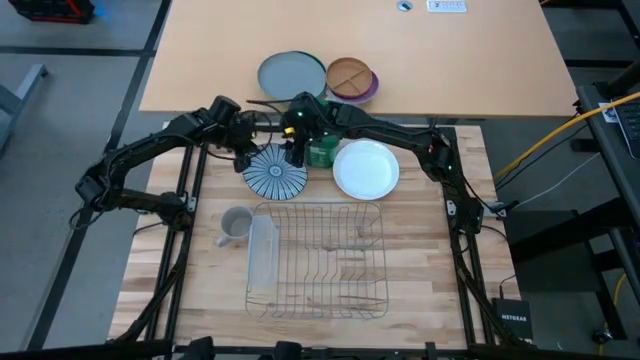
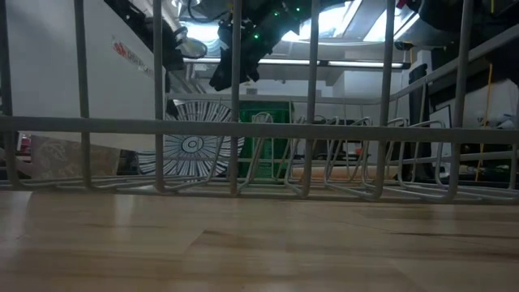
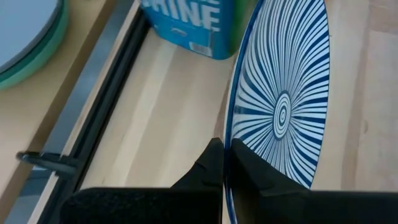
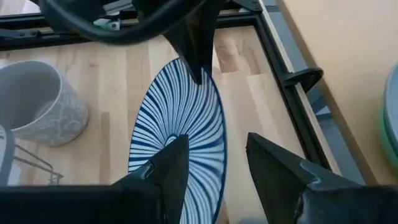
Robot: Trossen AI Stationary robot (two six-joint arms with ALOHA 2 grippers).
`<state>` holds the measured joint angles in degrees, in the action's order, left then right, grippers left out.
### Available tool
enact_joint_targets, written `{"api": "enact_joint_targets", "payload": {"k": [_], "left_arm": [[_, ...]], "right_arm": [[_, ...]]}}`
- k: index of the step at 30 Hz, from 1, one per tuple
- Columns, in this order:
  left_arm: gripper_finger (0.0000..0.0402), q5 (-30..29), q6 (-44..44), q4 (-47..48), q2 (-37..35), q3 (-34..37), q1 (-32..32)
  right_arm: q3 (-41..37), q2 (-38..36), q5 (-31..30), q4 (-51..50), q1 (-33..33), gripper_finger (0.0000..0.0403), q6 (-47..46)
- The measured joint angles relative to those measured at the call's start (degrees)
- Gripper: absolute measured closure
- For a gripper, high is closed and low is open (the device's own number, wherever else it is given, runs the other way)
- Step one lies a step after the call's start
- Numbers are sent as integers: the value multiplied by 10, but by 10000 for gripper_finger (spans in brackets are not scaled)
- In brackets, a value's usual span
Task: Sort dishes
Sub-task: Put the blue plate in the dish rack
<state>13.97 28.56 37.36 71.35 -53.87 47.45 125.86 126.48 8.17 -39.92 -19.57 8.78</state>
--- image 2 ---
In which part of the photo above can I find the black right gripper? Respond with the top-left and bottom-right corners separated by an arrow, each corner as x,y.
208,3 -> 291,91

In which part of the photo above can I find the beige patterned cloth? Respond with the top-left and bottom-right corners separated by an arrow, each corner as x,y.
30,135 -> 122,179

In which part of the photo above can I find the blue rimmed patterned plate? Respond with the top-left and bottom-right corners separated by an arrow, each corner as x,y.
136,100 -> 247,179

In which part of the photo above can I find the crumpled white cloth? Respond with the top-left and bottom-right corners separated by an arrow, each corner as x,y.
486,115 -> 519,131

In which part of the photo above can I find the white box with red logo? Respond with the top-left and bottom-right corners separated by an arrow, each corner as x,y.
0,0 -> 167,153

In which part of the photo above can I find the long fluorescent ceiling light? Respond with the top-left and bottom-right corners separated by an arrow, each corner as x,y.
182,56 -> 406,69

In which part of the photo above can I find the red and black item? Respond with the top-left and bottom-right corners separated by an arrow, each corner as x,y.
15,133 -> 33,157

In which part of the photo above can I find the green detergent box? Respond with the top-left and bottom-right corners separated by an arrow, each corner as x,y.
238,101 -> 294,179

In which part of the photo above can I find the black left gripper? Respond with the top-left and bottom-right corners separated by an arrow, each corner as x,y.
164,26 -> 186,119

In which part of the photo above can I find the grey wire dish rack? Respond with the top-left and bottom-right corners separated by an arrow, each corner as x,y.
0,0 -> 519,204

